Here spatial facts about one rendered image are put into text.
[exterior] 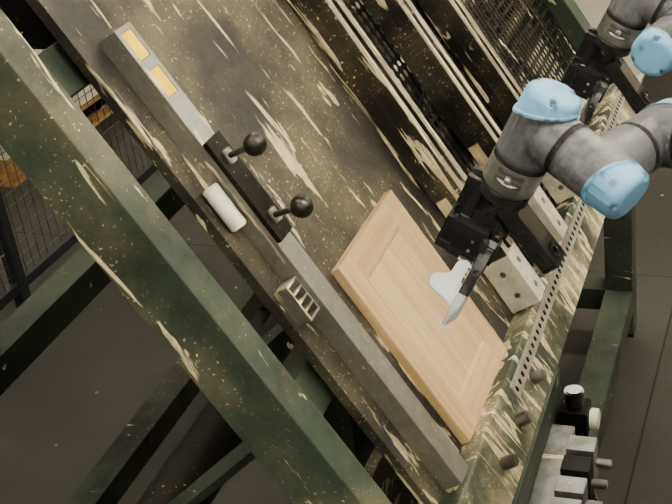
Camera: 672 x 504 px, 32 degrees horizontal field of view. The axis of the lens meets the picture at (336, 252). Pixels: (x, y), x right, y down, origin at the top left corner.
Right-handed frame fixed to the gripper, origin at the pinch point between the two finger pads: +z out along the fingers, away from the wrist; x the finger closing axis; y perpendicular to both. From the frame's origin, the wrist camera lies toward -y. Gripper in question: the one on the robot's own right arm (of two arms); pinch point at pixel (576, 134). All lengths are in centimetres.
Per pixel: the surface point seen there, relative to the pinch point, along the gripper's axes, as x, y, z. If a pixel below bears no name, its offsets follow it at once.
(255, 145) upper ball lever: 60, 43, -4
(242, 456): 70, 25, 45
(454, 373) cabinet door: 32, 0, 39
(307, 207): 59, 32, 2
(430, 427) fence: 52, -1, 36
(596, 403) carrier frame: -69, -42, 106
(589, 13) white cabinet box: -347, 16, 111
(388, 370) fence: 52, 10, 29
